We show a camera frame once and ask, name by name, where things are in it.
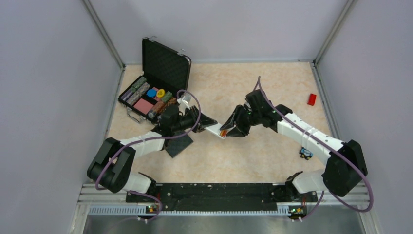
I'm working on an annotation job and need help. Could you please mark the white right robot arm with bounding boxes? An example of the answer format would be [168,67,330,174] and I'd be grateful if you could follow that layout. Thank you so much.
[220,90,368,201]

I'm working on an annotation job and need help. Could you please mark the black poker chip case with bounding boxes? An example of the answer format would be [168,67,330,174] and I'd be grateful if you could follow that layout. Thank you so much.
[118,37,192,123]

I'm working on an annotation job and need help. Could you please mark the white remote control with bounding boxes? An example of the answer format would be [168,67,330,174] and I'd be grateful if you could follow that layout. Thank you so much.
[205,123,228,139]

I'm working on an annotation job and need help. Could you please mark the orange battery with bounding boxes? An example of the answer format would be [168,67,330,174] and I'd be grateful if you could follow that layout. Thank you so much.
[219,130,227,137]

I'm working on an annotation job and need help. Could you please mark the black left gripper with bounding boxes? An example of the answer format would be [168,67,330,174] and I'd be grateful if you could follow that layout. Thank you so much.
[172,105,217,133]

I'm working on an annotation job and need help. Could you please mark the pink card deck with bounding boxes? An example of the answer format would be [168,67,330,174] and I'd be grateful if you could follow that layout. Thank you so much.
[133,98,154,115]

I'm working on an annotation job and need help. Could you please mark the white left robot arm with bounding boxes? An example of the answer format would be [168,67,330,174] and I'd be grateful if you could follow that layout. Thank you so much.
[87,104,220,202]

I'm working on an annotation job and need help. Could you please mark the red toy brick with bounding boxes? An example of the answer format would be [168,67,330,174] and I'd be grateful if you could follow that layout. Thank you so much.
[307,93,317,106]

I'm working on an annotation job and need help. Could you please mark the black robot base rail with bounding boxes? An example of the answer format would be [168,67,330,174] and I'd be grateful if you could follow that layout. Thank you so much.
[126,183,318,212]

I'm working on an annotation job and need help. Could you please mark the blue round chip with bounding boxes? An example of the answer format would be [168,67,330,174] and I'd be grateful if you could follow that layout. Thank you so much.
[146,89,157,98]

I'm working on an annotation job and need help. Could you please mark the yellow round chip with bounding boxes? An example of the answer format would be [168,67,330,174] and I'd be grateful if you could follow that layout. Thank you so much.
[156,89,166,98]

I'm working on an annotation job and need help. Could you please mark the dark grey studded baseplate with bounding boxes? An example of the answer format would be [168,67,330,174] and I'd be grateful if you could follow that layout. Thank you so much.
[164,135,193,158]

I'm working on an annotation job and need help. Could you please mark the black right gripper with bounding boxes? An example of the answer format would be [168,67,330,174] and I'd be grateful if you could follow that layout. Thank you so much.
[221,105,262,137]

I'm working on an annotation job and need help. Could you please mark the small blue toy car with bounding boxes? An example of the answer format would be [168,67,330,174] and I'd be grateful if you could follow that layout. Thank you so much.
[299,147,313,160]

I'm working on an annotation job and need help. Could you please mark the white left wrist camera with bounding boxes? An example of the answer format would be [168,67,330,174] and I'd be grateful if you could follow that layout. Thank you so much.
[177,92,191,112]

